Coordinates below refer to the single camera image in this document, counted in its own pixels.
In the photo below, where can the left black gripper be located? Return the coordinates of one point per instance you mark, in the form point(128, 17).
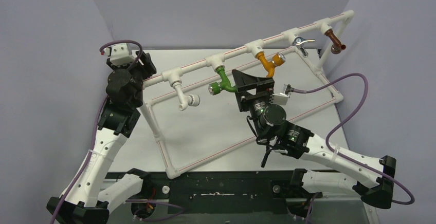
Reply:
point(144, 63)

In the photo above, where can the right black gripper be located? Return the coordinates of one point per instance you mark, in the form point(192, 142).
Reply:
point(254, 94)

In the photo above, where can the green plastic faucet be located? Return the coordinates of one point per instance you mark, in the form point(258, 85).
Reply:
point(216, 88)

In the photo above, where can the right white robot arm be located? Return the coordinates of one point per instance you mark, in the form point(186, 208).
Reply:
point(371, 178)

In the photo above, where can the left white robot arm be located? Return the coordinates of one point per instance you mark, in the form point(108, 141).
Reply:
point(84, 200)

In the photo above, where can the orange plastic faucet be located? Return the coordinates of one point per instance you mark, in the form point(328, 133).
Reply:
point(277, 60)

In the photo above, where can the white plastic faucet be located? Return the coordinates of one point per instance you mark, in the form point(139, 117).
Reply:
point(185, 100)

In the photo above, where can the chrome metal faucet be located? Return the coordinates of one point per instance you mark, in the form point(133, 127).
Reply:
point(299, 44)

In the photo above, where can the brown plastic faucet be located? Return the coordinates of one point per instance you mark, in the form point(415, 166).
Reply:
point(337, 46)

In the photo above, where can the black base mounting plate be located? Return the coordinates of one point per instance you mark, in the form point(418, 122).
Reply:
point(227, 192)

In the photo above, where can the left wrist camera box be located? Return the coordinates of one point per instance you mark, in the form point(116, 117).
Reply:
point(118, 55)

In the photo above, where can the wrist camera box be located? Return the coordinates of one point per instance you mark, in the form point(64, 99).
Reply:
point(118, 55)
point(282, 97)

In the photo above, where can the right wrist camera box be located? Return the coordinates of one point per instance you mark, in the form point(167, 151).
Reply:
point(282, 97)

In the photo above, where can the white PVC pipe frame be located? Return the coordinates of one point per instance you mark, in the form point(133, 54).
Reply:
point(280, 43)

